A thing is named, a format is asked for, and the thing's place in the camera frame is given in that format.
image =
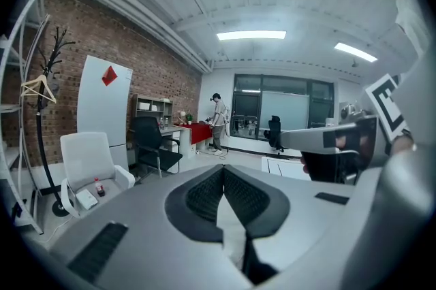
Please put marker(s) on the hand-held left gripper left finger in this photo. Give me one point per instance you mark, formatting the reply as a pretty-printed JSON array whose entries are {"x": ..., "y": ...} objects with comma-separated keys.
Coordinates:
[{"x": 136, "y": 241}]

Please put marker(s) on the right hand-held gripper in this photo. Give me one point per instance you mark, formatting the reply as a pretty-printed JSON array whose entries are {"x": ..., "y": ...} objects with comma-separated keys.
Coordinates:
[{"x": 383, "y": 101}]

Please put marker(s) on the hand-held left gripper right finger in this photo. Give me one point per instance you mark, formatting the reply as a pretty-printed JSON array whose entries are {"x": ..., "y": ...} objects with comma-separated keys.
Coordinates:
[{"x": 306, "y": 213}]

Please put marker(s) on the person's right forearm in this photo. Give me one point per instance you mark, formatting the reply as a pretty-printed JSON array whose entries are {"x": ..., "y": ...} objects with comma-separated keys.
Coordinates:
[{"x": 402, "y": 207}]

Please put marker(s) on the white work table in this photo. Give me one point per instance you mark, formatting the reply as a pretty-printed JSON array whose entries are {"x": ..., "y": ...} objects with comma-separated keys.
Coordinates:
[{"x": 289, "y": 167}]

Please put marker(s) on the person's right hand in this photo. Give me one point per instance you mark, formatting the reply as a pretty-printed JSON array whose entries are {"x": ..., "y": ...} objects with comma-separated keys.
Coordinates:
[{"x": 402, "y": 145}]

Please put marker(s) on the black headrest office chair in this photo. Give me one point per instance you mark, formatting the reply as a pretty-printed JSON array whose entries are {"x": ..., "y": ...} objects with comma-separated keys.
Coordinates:
[{"x": 274, "y": 128}]

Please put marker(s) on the small red capped bottle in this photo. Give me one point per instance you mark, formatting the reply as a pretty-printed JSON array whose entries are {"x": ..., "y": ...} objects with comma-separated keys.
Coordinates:
[{"x": 99, "y": 188}]

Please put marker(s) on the flat white box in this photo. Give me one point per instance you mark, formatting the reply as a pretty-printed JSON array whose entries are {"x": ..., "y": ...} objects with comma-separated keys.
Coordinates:
[{"x": 86, "y": 199}]

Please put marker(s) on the black framed window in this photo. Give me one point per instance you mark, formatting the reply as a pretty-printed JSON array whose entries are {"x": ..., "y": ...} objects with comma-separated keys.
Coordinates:
[{"x": 248, "y": 108}]

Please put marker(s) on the white grey office chair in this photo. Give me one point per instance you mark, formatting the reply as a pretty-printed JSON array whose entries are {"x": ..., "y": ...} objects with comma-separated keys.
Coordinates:
[{"x": 86, "y": 159}]

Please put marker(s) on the long ceiling light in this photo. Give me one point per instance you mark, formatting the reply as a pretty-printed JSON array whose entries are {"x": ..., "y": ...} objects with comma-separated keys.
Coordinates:
[
  {"x": 356, "y": 51},
  {"x": 252, "y": 35}
]

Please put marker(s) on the red topped white cabinet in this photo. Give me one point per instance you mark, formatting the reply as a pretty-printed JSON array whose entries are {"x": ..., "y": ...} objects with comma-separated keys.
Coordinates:
[{"x": 201, "y": 133}]

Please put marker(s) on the black visitor chair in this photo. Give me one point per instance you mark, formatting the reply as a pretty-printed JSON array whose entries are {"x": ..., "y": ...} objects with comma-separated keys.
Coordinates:
[{"x": 146, "y": 135}]

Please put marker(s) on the grey desk with hutch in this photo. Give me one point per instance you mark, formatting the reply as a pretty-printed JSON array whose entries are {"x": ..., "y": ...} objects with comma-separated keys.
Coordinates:
[{"x": 170, "y": 131}]

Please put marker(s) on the small green potted plant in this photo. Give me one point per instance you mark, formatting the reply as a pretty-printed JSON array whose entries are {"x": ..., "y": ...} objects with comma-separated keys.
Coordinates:
[{"x": 189, "y": 117}]

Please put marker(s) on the white figure desk lamp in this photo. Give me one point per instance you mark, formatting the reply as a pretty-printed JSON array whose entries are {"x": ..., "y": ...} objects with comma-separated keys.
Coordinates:
[{"x": 181, "y": 115}]

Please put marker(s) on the white refrigerator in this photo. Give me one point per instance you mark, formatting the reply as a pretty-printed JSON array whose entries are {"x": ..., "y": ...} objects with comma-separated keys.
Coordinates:
[{"x": 102, "y": 111}]

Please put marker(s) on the white storage box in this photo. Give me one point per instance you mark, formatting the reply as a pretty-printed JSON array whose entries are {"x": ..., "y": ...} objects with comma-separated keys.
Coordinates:
[{"x": 143, "y": 106}]

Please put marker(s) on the black coat rack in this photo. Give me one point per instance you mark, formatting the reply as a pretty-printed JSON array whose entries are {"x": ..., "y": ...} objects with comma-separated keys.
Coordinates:
[{"x": 41, "y": 132}]

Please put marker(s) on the person's white printed shirt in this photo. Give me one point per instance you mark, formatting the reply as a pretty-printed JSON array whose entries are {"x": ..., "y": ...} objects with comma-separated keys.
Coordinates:
[{"x": 412, "y": 26}]

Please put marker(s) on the white shelf rack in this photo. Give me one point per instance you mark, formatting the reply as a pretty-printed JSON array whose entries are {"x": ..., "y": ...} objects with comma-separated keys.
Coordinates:
[{"x": 21, "y": 125}]

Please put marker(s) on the red diamond sticker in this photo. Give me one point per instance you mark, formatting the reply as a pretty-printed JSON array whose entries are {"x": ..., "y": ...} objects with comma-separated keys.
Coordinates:
[{"x": 109, "y": 76}]

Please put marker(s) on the wooden clothes hanger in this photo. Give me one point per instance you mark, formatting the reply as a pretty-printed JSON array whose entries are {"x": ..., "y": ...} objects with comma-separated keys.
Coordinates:
[{"x": 41, "y": 78}]

